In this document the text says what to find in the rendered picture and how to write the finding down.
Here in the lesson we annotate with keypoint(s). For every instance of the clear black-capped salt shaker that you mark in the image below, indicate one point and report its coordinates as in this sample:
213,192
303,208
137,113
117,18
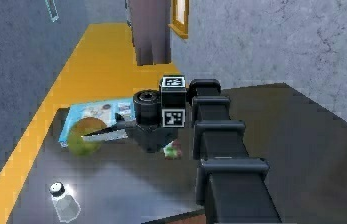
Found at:
64,203

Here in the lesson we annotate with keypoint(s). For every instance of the yellow framed window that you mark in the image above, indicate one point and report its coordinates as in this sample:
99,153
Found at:
180,18

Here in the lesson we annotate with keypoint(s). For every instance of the green brown round fruit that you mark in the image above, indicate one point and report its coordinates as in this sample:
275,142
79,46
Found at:
80,147

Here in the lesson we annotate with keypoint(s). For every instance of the small red green object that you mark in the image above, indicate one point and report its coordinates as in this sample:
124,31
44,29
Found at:
173,150

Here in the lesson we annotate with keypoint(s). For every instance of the grey blade knife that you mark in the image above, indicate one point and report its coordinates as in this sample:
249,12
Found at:
107,136

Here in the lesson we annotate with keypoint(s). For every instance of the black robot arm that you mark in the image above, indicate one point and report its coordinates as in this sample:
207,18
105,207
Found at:
228,190

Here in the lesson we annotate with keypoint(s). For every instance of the light blue magazine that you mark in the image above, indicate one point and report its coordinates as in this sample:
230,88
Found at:
94,111

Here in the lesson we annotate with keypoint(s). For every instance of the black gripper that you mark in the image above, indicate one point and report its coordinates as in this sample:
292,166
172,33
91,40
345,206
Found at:
146,108

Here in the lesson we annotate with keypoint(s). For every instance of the dark dining table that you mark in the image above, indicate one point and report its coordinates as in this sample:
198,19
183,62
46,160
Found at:
314,166

